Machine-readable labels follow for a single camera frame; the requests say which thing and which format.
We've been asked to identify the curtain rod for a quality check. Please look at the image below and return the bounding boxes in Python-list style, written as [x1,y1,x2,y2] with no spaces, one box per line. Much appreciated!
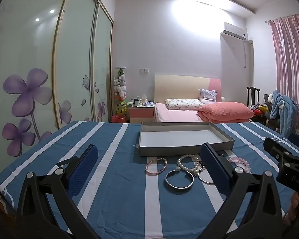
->
[265,13,299,24]

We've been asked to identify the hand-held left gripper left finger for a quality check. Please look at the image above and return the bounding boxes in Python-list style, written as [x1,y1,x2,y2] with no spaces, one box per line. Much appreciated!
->
[17,144,100,239]

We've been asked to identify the white pipe cover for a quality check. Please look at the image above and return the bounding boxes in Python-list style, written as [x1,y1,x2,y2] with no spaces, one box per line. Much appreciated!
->
[243,40,248,69]

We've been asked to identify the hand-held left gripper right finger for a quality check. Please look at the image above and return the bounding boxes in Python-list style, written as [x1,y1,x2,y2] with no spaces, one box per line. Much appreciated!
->
[200,142,283,239]

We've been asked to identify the pink white nightstand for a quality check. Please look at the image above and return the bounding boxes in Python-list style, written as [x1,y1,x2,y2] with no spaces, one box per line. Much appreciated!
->
[129,105,155,123]

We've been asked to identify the grey cardboard tray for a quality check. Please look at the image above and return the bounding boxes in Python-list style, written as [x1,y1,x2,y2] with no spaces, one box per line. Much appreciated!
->
[139,122,235,157]

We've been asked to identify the white pearl bracelet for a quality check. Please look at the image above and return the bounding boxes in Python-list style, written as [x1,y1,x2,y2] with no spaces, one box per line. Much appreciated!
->
[176,154,201,176]

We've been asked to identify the colourful toys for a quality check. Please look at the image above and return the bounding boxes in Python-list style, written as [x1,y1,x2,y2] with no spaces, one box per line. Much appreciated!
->
[249,104,271,116]

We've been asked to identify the wide silver bangle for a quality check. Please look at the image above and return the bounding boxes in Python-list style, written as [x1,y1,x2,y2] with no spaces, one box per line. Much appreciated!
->
[165,170,193,193]

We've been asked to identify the white air conditioner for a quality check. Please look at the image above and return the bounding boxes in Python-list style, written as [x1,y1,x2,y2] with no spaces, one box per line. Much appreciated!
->
[222,22,247,41]

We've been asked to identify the white patterned pillow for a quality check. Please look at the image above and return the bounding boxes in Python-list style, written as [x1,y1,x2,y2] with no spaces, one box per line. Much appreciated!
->
[165,99,208,110]

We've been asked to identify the purple patterned pillow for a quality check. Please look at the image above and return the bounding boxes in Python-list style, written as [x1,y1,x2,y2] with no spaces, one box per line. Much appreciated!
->
[199,89,218,103]

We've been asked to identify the blue fleece robe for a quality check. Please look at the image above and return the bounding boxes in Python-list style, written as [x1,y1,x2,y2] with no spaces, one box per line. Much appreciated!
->
[269,90,299,135]

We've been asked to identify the blue white striped sheet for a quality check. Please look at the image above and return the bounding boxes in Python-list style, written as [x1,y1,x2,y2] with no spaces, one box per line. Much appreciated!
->
[0,121,299,239]

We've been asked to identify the salmon pink quilt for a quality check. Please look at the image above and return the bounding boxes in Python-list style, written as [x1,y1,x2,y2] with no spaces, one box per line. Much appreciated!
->
[197,102,255,123]

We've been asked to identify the cream pink headboard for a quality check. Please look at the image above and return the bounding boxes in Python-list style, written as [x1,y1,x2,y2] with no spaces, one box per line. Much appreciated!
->
[154,75,223,104]

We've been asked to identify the floral glass wardrobe door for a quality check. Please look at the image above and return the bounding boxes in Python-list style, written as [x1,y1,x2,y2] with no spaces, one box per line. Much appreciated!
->
[52,0,99,130]
[0,0,73,160]
[90,4,114,123]

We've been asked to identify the pink pearl bracelet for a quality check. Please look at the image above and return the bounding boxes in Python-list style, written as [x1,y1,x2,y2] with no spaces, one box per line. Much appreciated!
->
[145,157,168,176]

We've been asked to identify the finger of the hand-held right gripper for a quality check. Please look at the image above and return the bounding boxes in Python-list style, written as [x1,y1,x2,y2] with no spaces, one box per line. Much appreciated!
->
[263,137,292,165]
[288,132,299,153]

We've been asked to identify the thin silver bangle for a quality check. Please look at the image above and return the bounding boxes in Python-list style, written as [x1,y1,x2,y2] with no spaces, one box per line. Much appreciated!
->
[198,167,216,185]

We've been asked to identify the pink bed sheet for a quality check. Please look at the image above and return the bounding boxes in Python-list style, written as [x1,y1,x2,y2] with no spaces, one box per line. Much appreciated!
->
[153,103,210,123]

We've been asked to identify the pink curtain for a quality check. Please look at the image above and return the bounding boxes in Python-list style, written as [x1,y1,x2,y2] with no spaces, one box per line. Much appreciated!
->
[270,15,299,131]

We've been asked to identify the pink crystal bead bracelet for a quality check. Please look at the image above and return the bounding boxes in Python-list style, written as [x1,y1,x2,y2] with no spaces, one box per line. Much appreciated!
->
[228,156,251,172]

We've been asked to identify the person's right hand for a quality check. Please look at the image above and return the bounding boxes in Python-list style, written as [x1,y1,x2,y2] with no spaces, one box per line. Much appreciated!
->
[283,191,299,229]

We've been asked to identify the dark wooden chair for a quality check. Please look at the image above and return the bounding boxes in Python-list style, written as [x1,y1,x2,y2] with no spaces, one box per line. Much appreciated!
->
[247,87,261,108]

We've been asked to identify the clear tube of plush toys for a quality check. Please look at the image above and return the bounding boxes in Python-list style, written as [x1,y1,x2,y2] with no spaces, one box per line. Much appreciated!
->
[113,66,127,116]

